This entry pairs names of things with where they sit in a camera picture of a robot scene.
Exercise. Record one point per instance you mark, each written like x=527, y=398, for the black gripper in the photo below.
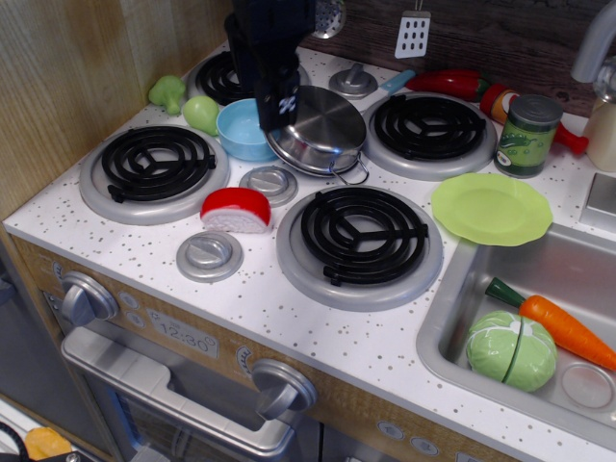
x=263, y=37

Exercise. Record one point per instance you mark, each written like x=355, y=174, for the red and white toy sushi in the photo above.
x=236, y=209

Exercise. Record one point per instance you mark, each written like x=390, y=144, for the light green plastic plate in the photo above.
x=491, y=209

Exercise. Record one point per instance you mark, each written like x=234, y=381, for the light blue plastic bowl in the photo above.
x=240, y=133

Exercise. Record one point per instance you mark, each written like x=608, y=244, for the back left black burner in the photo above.
x=225, y=81

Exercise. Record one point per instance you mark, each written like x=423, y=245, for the black burner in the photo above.
x=153, y=175
x=225, y=81
x=428, y=136
x=360, y=249

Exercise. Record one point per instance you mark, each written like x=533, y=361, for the stainless steel toy pot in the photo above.
x=327, y=137

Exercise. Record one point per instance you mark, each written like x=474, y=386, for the green toy pear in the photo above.
x=201, y=113

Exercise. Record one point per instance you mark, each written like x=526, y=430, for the grey stovetop knob back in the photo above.
x=353, y=83

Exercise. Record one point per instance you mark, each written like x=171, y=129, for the grey stovetop knob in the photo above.
x=209, y=257
x=353, y=83
x=277, y=184

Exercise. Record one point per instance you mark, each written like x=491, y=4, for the grey stovetop knob middle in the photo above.
x=277, y=184

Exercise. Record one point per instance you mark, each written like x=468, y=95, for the hanging metal strainer ladle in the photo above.
x=330, y=18

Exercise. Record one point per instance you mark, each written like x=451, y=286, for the green toy broccoli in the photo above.
x=168, y=93

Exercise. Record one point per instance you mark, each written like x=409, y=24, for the front left black burner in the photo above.
x=153, y=175

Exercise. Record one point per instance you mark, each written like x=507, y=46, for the hanging white slotted spatula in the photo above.
x=413, y=33

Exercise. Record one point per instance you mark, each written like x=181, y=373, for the back right black burner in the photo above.
x=428, y=136

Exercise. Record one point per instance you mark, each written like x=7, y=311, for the grey stovetop knob front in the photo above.
x=209, y=257

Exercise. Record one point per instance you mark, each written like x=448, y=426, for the front right black burner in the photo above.
x=360, y=249

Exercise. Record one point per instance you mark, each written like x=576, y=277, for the red toy chili pepper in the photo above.
x=465, y=84

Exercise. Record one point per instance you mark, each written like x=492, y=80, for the red toy ketchup bottle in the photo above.
x=496, y=101

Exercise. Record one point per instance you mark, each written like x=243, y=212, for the green toy peas can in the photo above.
x=527, y=136

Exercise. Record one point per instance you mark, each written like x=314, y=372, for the grey oven dial left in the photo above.
x=86, y=300

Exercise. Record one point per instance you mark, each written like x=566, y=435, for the grey oven dial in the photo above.
x=86, y=300
x=284, y=393

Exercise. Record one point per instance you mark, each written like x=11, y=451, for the grey oven dial right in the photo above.
x=284, y=393

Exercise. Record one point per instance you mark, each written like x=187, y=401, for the silver toy faucet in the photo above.
x=592, y=64

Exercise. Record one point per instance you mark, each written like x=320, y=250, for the cream toy milk bottle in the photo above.
x=600, y=132

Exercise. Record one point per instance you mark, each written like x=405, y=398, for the stainless steel sink basin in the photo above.
x=574, y=270

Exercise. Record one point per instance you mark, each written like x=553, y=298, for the green toy cabbage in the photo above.
x=512, y=350

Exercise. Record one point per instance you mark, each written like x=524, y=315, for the orange toy carrot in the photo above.
x=566, y=330

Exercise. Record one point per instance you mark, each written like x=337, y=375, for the yellow object bottom left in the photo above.
x=45, y=442

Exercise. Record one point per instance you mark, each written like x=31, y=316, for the blue handled toy utensil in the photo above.
x=396, y=83

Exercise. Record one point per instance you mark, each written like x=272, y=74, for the grey oven door handle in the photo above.
x=167, y=422

